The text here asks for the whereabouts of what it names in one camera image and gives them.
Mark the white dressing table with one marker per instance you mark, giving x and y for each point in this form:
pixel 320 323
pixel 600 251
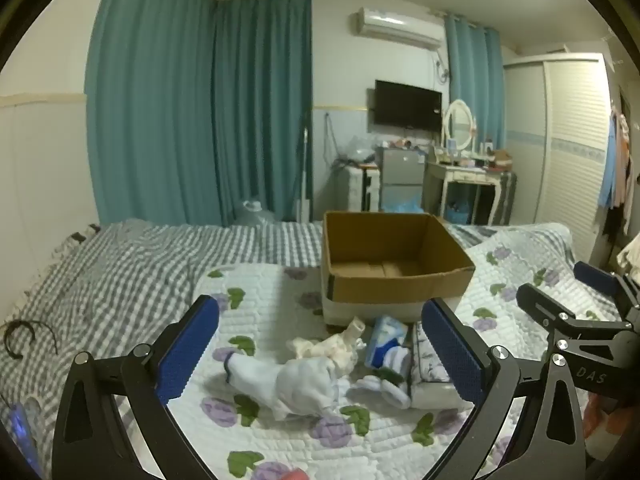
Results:
pixel 460 175

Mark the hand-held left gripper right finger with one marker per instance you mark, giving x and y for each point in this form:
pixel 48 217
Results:
pixel 452 350

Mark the black headband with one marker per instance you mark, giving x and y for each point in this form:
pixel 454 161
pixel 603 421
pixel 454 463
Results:
pixel 15 332

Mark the black wall television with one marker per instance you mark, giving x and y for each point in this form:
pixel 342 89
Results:
pixel 407 105

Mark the brown cardboard box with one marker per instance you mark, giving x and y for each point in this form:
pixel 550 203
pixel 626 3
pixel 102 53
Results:
pixel 400 290

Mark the hanging clothes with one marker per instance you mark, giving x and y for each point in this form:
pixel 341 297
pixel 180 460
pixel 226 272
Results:
pixel 620 170

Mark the white air conditioner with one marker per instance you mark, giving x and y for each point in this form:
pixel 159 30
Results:
pixel 400 25

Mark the narrow teal curtain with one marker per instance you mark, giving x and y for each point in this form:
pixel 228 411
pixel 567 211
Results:
pixel 475 85

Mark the white louvred wardrobe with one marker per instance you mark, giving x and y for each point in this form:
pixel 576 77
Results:
pixel 570 160

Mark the white floral tissue pack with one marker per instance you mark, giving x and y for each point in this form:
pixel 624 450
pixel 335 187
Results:
pixel 430 385

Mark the grey mini fridge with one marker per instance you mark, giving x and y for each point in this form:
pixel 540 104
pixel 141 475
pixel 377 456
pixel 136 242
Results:
pixel 400 170

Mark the white suitcase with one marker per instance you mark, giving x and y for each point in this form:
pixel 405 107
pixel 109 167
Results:
pixel 357 190

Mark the clear plastic bag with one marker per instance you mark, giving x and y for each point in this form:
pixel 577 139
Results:
pixel 360 149

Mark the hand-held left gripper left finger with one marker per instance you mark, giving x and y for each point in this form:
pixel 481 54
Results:
pixel 187 350

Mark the wide teal curtain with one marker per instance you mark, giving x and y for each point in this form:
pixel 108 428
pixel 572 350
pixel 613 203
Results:
pixel 150 110

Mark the teal corner curtain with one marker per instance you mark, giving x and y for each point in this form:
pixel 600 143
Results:
pixel 265 110

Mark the blue tissue pack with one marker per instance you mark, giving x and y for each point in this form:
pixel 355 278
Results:
pixel 385 340

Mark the person's right hand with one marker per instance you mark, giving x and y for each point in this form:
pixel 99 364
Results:
pixel 602 412

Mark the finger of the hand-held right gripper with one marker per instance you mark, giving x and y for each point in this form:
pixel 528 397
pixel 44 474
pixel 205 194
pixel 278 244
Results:
pixel 595 277
pixel 542 305

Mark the white oval vanity mirror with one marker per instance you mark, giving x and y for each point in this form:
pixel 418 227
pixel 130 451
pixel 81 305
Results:
pixel 460 125

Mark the white sock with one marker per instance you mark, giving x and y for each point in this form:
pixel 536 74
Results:
pixel 300 380

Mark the white blue striped socks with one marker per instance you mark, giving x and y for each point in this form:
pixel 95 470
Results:
pixel 385 385

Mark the floral quilted blanket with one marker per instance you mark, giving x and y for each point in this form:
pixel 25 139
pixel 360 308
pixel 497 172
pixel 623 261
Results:
pixel 280 285

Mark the clear water jug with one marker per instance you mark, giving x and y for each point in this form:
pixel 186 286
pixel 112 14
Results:
pixel 252 214

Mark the blue plastic bag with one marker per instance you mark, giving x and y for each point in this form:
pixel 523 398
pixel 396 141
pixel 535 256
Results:
pixel 405 206

